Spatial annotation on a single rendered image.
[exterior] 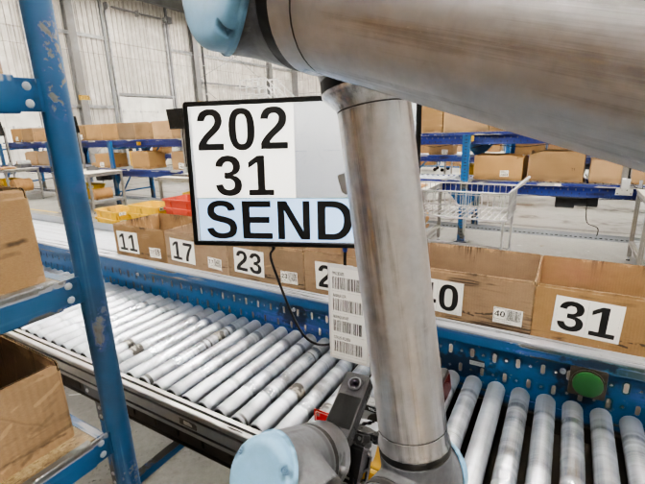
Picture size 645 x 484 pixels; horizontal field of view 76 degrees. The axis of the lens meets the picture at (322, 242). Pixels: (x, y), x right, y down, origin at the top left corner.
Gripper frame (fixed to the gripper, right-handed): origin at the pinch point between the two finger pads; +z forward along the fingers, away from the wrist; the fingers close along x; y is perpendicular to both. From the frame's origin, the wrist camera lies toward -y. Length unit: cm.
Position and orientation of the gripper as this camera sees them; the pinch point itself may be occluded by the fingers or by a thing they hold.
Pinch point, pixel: (374, 423)
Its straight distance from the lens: 84.4
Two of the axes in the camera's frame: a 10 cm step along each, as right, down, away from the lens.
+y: -2.2, 9.6, -1.8
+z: 4.5, 2.7, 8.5
